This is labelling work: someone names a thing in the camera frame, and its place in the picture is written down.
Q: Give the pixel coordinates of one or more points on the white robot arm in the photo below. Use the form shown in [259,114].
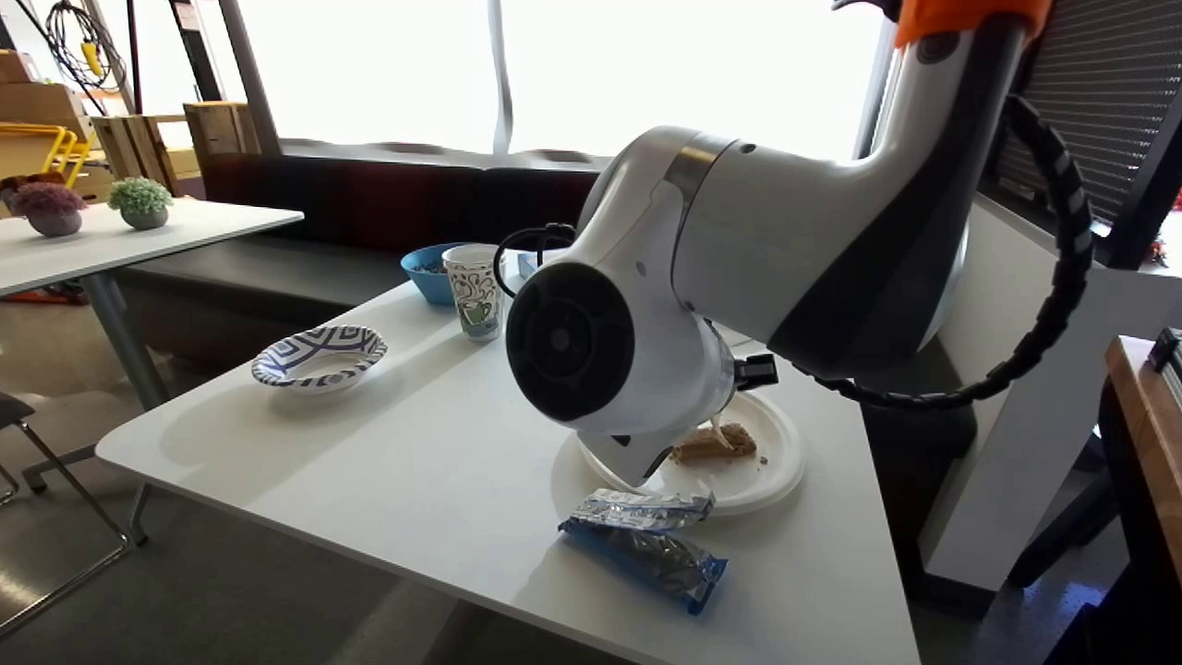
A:
[764,235]

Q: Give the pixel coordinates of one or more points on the wooden crate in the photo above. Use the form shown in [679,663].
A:
[219,135]
[135,150]

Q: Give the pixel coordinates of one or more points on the brown granola bar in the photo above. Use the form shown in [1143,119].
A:
[725,446]

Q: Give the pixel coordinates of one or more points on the wooden desk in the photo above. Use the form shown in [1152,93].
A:
[1152,432]

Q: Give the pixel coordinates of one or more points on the yellow cart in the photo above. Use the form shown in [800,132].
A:
[51,150]

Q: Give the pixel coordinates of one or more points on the blue snack wrapper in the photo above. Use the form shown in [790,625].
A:
[652,560]

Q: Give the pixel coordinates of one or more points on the empty blue patterned paper bowl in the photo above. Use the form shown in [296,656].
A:
[318,355]

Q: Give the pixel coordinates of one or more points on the white side table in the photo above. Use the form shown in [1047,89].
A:
[151,242]

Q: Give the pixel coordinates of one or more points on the printed paper cup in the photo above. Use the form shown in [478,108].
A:
[474,296]

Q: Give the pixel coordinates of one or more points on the black device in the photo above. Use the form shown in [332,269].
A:
[1167,350]

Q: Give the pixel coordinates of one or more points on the white paper plate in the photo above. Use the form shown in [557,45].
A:
[753,482]

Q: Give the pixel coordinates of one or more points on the green ball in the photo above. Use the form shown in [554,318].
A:
[142,206]

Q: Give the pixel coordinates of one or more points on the purple flower pot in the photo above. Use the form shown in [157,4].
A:
[54,210]

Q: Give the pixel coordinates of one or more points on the black bench seat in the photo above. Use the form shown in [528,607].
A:
[373,210]

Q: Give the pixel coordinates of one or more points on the dark framed window blind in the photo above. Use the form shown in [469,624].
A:
[1127,98]

